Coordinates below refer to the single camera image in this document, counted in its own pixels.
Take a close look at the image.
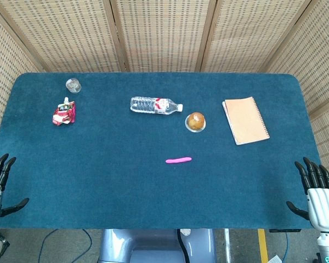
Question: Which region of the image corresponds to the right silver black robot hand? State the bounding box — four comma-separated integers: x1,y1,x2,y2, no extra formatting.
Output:
286,157,329,233

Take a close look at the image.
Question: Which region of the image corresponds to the pink plastic stick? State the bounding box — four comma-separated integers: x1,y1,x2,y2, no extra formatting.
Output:
165,156,192,164

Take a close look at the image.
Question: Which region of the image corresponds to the blue felt table cloth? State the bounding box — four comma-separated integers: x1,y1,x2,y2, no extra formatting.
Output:
0,72,323,230

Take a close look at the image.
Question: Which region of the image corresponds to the red white snack pouch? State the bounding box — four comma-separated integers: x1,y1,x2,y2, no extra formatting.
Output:
52,96,76,126

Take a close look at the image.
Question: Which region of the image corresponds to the tan spiral notebook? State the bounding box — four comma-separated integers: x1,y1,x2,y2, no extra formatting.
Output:
222,96,270,146

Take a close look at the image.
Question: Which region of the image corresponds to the woven bamboo screen panel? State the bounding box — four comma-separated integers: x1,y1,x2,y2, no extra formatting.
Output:
0,4,46,132
0,0,129,73
264,0,329,190
200,0,328,73
109,0,218,73

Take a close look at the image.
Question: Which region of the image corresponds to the small clear glass cup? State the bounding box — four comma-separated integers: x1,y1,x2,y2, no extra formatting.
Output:
65,78,82,94

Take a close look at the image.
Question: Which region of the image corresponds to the blue-grey robot torso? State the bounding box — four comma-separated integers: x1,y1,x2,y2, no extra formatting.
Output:
98,228,217,263

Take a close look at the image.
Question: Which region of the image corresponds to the brown bun in clear cup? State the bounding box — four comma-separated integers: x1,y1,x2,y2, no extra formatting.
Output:
185,111,207,134

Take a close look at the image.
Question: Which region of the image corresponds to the clear plastic water bottle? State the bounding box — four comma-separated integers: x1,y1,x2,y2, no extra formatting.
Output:
130,96,184,116

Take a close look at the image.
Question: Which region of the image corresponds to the blue floor cable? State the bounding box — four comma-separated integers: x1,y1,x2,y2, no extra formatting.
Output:
281,232,289,262
38,228,93,263

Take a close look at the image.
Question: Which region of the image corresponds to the black torso cable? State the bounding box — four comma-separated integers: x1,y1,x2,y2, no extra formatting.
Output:
176,228,189,263

